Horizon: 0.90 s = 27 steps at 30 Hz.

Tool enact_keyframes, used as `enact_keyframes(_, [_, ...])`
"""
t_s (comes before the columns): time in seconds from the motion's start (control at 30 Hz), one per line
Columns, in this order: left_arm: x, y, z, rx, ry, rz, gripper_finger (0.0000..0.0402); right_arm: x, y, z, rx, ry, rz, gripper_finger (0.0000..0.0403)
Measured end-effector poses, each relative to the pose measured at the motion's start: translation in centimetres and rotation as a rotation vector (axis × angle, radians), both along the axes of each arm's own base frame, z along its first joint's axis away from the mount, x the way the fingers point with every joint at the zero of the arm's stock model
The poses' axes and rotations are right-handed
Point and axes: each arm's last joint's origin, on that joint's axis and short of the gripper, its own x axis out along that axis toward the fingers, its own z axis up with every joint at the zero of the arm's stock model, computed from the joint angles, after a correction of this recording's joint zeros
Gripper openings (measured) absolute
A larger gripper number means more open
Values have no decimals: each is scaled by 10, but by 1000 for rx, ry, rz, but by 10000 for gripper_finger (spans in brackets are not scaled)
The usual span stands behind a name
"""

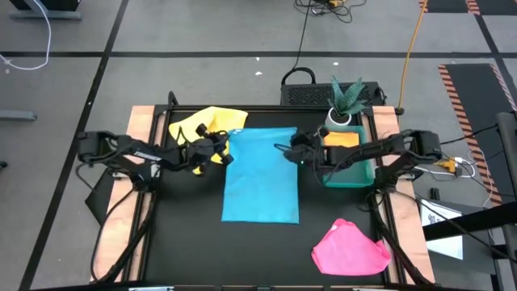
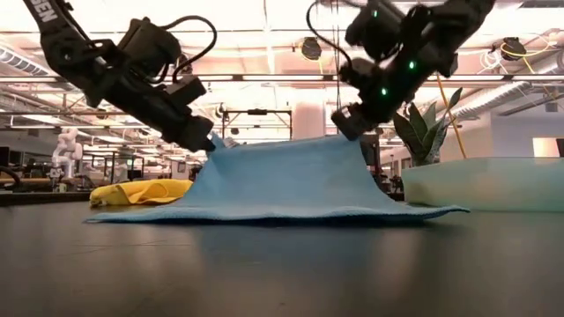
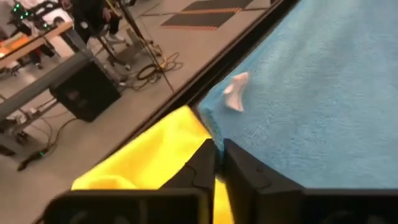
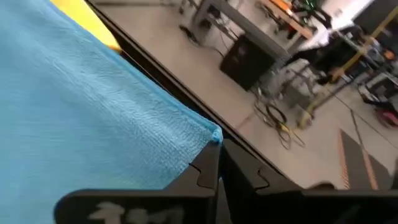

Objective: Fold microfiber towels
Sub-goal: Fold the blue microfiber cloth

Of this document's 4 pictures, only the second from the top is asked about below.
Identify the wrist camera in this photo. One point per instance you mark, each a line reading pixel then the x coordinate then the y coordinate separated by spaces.
pixel 187 90
pixel 354 72

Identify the black metal frame rig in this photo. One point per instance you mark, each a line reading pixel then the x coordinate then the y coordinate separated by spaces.
pixel 257 112

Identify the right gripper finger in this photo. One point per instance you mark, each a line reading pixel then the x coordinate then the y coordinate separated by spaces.
pixel 351 123

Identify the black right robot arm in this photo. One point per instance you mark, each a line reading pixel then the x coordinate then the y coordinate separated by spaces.
pixel 449 22

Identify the white building pillar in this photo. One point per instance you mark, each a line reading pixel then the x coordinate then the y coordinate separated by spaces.
pixel 308 121

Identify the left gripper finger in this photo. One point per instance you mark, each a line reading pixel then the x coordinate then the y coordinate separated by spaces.
pixel 198 134

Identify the blue microfiber towel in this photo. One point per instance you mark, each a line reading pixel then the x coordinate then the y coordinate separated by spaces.
pixel 286 185

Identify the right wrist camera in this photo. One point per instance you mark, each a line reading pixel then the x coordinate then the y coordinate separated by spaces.
pixel 354 72

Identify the silver corrugated air duct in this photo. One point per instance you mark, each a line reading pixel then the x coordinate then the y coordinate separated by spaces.
pixel 506 94

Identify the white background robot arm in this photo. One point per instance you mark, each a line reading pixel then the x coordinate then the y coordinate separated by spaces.
pixel 66 152

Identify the pale pink wall panel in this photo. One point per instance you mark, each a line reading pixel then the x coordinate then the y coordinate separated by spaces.
pixel 545 147

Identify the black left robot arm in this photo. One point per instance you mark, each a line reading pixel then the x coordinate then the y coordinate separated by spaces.
pixel 66 48

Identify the yellow microfiber towel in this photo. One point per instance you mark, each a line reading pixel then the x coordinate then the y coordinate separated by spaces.
pixel 141 191

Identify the teal translucent plastic bin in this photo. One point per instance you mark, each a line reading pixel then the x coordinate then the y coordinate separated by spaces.
pixel 484 185

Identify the black monitor screen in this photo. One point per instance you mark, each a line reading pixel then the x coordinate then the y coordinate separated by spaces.
pixel 372 152

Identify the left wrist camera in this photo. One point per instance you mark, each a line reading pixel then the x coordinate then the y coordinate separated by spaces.
pixel 187 90

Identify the green snake plant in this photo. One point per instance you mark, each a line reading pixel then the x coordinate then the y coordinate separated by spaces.
pixel 420 136

